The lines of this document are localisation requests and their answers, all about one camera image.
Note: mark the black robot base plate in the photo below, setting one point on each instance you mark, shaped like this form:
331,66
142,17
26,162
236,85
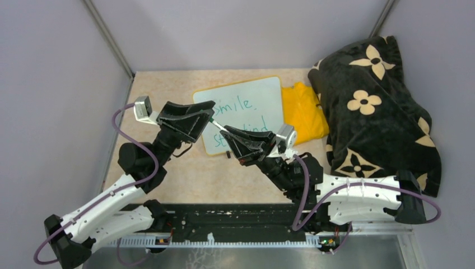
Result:
247,225

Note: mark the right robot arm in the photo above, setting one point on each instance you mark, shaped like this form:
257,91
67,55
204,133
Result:
338,200

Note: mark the yellow-framed whiteboard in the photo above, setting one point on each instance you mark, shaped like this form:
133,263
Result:
254,105

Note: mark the yellow folded cloth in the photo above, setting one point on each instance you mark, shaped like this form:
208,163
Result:
303,111

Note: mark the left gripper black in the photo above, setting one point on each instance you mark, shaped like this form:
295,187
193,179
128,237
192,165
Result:
189,120

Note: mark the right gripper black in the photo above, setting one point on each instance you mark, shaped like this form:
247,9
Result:
250,147

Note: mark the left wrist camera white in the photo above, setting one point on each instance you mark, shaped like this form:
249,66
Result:
142,109

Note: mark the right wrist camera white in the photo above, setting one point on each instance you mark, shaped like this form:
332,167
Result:
285,139

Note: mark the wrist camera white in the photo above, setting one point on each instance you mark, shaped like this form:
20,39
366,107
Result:
142,109
285,139

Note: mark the green whiteboard marker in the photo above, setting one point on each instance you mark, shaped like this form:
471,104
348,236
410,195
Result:
217,125

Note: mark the black floral blanket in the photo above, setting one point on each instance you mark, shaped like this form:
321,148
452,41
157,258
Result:
376,128

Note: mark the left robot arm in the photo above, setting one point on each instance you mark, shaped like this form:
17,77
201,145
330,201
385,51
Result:
75,236

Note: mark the aluminium rail frame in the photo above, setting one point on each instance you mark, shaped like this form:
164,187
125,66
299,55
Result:
148,240

